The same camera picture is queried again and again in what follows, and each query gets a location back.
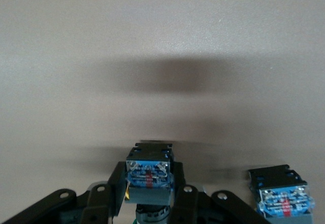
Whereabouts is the blue black switch block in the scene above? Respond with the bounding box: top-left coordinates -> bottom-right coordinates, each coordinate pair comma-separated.
123,142 -> 176,224

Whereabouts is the red push button switch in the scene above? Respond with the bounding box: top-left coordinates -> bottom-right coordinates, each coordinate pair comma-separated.
248,164 -> 316,224

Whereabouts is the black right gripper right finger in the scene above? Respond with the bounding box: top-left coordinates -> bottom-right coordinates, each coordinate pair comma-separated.
172,161 -> 271,224

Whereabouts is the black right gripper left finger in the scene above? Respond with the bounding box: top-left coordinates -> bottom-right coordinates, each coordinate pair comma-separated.
0,161 -> 128,224

